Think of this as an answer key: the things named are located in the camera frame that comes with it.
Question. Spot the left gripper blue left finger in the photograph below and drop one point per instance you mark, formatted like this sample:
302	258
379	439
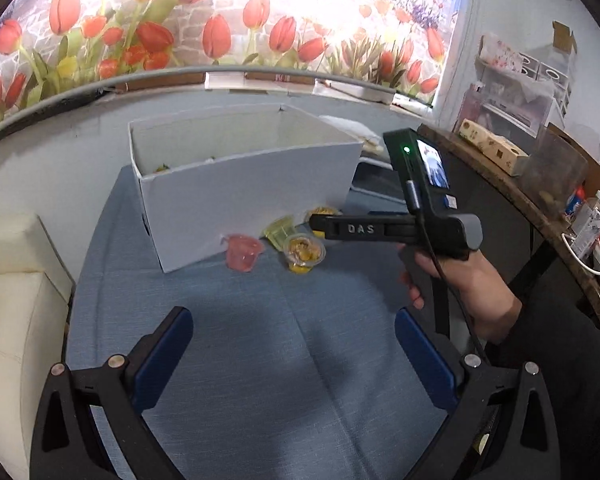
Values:
66	443

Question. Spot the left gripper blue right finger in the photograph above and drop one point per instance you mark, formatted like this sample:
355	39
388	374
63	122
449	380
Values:
499	423

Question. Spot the orange fruit jelly cup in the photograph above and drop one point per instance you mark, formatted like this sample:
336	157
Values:
325	211

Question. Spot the yellow fruit jelly cup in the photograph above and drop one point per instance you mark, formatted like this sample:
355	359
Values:
303	252

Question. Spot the right hand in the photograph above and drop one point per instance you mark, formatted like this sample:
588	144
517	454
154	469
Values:
486	297

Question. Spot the beige patterned box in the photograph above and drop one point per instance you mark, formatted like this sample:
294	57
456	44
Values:
506	155

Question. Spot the wooden side shelf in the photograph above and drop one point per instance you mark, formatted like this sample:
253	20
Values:
549	229

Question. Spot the white folded cloth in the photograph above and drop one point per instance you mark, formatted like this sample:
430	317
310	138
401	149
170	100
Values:
371	142

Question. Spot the clear plastic container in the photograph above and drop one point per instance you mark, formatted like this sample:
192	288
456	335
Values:
553	172

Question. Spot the white milk carton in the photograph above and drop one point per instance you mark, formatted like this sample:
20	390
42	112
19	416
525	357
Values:
586	230

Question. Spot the green jelly cup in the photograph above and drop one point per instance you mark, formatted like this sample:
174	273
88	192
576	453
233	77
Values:
279	231

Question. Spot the cream leather sofa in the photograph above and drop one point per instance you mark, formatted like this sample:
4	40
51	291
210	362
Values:
35	290

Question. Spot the pink floral tissue box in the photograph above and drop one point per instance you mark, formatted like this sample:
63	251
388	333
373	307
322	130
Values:
496	53

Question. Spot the red jelly cup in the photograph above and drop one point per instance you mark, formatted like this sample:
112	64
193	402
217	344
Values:
242	252

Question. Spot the blue tablecloth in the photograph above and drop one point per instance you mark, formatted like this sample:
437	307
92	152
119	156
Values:
287	376

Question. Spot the white cardboard box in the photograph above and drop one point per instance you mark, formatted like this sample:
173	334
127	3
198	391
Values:
225	170

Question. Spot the tulip wall poster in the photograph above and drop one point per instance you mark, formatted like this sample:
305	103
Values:
53	52

